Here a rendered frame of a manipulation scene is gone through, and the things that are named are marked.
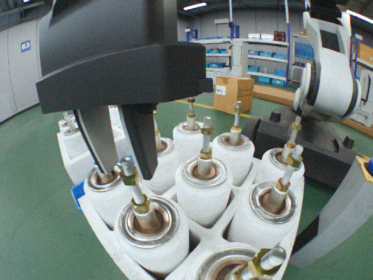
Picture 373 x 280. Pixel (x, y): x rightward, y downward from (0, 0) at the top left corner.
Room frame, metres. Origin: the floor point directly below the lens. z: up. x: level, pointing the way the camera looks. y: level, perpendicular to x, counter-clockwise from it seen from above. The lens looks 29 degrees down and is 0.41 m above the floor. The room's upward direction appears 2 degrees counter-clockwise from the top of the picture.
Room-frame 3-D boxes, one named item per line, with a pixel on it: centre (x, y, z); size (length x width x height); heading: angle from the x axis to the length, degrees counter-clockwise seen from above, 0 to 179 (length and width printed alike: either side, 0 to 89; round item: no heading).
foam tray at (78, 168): (0.53, 0.39, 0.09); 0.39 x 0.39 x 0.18; 49
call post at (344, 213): (0.05, -0.30, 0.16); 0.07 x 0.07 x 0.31; 50
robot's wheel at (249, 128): (0.55, -0.29, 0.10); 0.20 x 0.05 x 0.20; 140
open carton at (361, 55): (2.29, -5.07, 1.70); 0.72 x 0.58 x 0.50; 53
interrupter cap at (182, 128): (0.34, -0.01, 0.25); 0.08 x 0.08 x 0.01
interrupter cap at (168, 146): (0.25, 0.06, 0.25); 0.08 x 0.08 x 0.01
